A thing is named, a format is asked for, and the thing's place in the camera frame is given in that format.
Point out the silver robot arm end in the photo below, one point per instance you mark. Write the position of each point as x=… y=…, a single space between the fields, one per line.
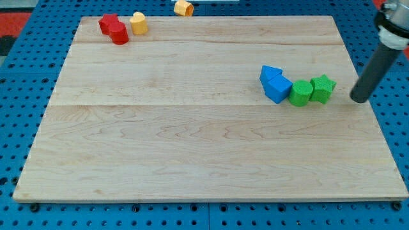
x=392 y=23

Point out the wooden board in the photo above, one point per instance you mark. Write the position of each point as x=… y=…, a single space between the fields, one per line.
x=179 y=115

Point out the blue triangle block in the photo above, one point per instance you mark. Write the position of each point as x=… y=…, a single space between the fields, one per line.
x=267 y=74

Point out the blue cube block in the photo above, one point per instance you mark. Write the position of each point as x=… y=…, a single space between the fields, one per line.
x=277 y=88

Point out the green cylinder block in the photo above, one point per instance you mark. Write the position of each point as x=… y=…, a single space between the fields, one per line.
x=301 y=92

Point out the yellow hexagon block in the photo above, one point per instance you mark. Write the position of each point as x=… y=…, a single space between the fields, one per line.
x=183 y=8

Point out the yellow heart block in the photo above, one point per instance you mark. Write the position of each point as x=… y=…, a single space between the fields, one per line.
x=138 y=23

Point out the red cylinder block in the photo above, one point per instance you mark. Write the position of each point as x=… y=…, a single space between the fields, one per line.
x=118 y=33

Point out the green star block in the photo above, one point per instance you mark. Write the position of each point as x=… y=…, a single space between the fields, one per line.
x=322 y=89

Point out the red star block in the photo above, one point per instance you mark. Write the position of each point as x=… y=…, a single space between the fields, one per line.
x=105 y=21

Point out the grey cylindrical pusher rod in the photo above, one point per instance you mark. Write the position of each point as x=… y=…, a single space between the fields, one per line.
x=379 y=64

